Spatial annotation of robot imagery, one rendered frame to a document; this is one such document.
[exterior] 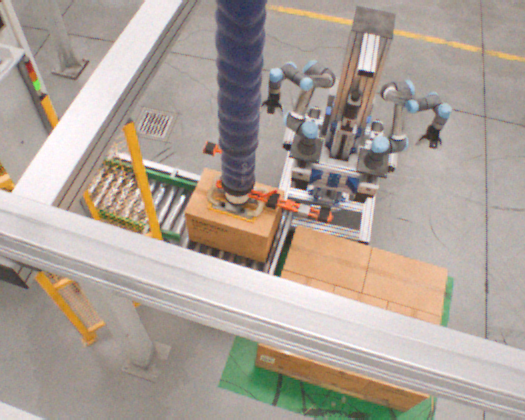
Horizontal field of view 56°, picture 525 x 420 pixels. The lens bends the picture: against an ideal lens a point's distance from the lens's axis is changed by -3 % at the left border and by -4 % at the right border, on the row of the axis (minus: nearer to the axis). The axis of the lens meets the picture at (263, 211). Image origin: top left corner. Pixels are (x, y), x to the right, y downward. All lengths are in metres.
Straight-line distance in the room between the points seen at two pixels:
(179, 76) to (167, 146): 0.96
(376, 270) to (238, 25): 2.25
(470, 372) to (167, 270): 0.50
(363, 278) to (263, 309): 3.06
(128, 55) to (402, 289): 2.95
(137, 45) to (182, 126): 3.84
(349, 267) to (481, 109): 2.86
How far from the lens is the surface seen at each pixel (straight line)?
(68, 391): 4.24
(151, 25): 1.48
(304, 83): 3.05
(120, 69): 1.37
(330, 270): 3.83
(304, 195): 4.49
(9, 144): 1.71
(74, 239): 0.90
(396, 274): 3.93
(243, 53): 2.41
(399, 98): 3.23
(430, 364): 0.83
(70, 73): 5.95
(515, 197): 5.46
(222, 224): 3.48
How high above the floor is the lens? 3.97
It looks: 59 degrees down
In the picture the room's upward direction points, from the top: 6 degrees clockwise
